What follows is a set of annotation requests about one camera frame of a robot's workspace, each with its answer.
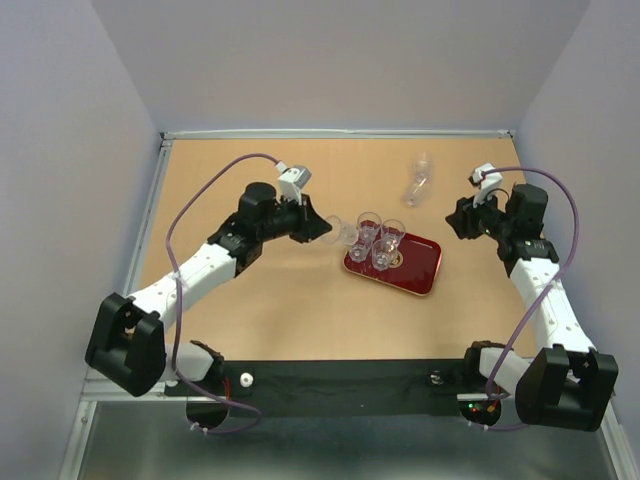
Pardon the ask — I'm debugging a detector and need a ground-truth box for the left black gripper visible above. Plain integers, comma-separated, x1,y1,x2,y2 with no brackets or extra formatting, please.
258,191,331,244

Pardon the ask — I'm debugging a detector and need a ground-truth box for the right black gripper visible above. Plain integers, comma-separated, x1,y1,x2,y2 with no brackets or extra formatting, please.
443,185,514,242

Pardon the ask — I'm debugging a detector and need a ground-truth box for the clear glass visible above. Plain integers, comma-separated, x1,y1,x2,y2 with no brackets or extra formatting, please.
413,152,433,181
402,171,431,207
348,236,373,263
356,211,382,242
371,238,397,271
380,219,406,249
320,215,359,247

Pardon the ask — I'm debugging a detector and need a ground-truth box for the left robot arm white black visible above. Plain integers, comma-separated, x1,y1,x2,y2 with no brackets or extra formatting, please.
85,182,331,397

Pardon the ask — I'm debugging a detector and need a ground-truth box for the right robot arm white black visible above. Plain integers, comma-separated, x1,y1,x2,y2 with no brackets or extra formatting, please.
446,180,619,432

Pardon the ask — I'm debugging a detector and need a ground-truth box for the red lacquer tray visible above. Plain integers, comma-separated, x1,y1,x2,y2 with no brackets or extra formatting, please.
343,233,442,296

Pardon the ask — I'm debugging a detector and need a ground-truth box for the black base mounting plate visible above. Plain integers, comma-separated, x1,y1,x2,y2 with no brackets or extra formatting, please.
164,357,521,419

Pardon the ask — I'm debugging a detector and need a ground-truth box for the circuit board with leds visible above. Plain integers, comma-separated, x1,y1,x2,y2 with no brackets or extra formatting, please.
459,400,501,425

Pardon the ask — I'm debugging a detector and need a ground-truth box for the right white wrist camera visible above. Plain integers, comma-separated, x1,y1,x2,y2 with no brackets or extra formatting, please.
469,163,503,207

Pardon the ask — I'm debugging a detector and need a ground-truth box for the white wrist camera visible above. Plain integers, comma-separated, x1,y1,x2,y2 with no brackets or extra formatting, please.
469,163,503,207
275,162,312,204

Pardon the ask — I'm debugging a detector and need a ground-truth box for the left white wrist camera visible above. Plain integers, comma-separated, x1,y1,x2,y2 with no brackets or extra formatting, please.
275,162,312,204

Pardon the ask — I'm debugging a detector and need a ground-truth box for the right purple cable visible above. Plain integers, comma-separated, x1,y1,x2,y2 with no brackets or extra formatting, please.
467,167,579,432

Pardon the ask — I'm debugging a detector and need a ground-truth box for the purple cable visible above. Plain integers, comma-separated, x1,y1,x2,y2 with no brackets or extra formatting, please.
165,153,289,435
467,167,579,432

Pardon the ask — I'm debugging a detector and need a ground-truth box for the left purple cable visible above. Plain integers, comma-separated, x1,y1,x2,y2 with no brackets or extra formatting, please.
165,153,289,435

